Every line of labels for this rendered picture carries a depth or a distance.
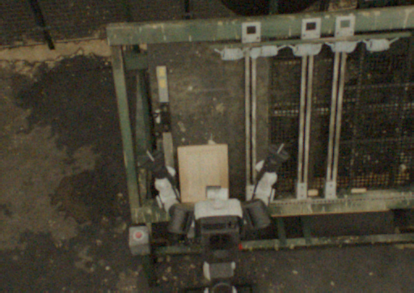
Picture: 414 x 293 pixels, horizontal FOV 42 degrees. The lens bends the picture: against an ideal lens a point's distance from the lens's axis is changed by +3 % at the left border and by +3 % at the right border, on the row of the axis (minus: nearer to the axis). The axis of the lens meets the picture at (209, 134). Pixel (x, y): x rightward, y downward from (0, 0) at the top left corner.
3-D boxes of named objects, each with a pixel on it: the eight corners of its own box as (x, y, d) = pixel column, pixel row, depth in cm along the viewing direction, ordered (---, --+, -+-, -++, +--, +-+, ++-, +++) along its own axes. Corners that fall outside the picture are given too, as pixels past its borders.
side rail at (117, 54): (132, 199, 352) (130, 208, 342) (111, 38, 304) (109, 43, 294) (141, 198, 352) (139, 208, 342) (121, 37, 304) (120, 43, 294)
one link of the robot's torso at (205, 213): (251, 271, 295) (252, 222, 275) (191, 275, 294) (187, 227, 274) (246, 233, 319) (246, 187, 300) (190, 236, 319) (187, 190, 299)
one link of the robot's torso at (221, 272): (234, 297, 302) (233, 275, 293) (211, 299, 302) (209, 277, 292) (229, 260, 326) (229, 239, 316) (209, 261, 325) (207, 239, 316)
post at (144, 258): (149, 287, 405) (137, 251, 342) (149, 280, 408) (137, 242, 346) (157, 287, 405) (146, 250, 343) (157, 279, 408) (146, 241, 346)
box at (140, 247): (132, 256, 341) (128, 244, 326) (133, 238, 347) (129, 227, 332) (150, 254, 341) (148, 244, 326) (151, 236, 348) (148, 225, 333)
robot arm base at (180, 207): (187, 231, 303) (190, 236, 292) (165, 226, 300) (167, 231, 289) (193, 205, 302) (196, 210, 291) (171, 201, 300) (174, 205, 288)
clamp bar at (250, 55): (242, 197, 348) (247, 218, 326) (240, 19, 296) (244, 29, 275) (257, 196, 348) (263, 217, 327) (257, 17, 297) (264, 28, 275)
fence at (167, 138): (169, 201, 347) (169, 205, 343) (157, 64, 306) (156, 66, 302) (176, 201, 347) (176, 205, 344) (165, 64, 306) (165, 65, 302)
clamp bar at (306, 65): (292, 194, 349) (299, 214, 327) (298, 14, 297) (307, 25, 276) (306, 193, 349) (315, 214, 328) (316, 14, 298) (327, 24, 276)
